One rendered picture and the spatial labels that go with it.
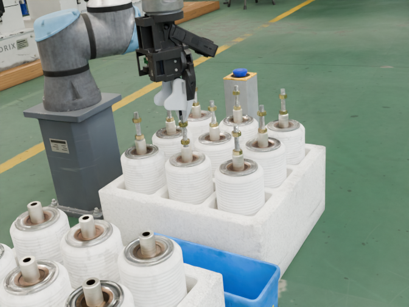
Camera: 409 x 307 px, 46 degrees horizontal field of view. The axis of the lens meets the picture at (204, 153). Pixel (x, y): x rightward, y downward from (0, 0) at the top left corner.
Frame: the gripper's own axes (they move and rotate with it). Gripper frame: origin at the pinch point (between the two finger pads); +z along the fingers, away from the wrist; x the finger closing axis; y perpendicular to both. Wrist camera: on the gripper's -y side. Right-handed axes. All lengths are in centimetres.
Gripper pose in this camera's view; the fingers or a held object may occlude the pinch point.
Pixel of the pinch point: (185, 113)
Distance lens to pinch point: 97.3
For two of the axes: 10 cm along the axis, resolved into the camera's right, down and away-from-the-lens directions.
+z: 0.9, 9.1, 4.0
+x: 5.5, 2.9, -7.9
